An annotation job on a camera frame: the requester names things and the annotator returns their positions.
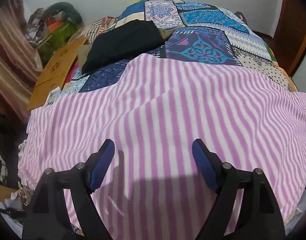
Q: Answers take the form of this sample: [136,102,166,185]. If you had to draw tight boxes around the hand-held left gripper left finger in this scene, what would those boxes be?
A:
[22,139,115,240]

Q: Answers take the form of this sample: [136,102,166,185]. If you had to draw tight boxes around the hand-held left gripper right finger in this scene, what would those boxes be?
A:
[192,138,286,240]

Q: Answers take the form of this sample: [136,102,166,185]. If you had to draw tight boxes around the pink striped pants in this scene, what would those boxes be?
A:
[19,53,306,240]

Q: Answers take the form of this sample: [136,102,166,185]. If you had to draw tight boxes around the heap of dark clothes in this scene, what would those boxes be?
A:
[0,110,28,188]

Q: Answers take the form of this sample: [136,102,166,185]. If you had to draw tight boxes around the bamboo lap desk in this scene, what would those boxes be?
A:
[26,36,89,111]

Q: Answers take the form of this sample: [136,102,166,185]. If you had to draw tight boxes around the blue patchwork blanket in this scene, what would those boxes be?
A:
[45,0,297,100]

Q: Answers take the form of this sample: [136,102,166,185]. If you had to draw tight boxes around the folded black cloth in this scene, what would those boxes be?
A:
[81,19,166,73]

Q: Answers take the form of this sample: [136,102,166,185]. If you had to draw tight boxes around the green patterned bag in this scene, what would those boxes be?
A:
[36,22,79,63]

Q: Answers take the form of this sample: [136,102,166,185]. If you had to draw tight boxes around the striped brown curtain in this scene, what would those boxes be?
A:
[0,0,43,123]

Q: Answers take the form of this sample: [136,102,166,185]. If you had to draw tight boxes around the orange striped bed sheet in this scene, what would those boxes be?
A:
[79,16,118,41]

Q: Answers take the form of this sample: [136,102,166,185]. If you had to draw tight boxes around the pile of crumpled clutter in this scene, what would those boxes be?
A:
[25,7,59,43]

